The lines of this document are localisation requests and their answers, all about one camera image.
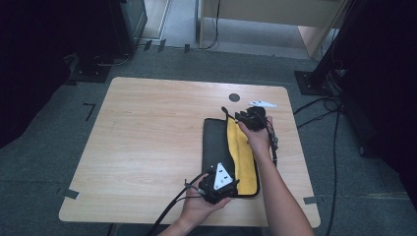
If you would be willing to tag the black cloth with yellow lining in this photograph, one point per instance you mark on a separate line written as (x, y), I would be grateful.
(216, 144)

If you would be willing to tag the black slanted stand post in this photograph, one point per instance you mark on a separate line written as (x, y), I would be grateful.
(334, 42)

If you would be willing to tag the light wooden desk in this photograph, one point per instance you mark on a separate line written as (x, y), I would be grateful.
(272, 14)

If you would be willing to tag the person's left hand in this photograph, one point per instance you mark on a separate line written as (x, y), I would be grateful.
(200, 205)

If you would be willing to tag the person's right hand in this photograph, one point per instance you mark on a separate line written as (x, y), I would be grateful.
(259, 139)

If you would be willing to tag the black corner floor tape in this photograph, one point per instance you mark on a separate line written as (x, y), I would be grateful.
(89, 109)

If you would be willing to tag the grey tape piece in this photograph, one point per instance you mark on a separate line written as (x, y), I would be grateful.
(71, 194)
(310, 200)

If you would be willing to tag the dark cabinet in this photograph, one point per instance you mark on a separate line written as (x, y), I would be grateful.
(129, 23)

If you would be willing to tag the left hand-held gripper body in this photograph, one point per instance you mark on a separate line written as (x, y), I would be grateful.
(216, 190)

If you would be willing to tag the round dark table grommet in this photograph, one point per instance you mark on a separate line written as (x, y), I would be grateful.
(234, 97)

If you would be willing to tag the black stand base plate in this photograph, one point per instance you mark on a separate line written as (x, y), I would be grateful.
(309, 83)
(90, 73)

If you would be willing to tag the person's legs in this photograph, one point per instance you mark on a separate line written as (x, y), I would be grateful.
(131, 231)

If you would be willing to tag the black floor tape strip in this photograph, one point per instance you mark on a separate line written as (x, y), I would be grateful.
(148, 45)
(187, 48)
(161, 45)

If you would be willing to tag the dark curtain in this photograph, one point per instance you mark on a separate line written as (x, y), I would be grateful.
(383, 82)
(29, 65)

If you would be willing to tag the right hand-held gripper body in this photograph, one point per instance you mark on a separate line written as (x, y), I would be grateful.
(257, 118)

